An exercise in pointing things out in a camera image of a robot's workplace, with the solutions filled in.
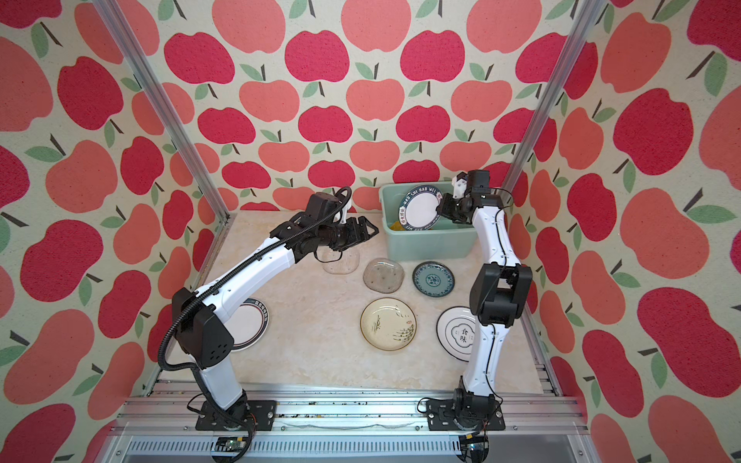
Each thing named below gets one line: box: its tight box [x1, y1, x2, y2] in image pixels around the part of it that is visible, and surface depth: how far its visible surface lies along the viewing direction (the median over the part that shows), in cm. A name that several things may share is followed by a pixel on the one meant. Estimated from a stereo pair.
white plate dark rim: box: [397, 185, 443, 231], surface depth 102 cm
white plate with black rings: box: [436, 305, 477, 363], surface depth 90 cm
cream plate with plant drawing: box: [359, 297, 418, 352], surface depth 92 cm
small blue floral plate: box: [411, 261, 456, 299], surface depth 103 cm
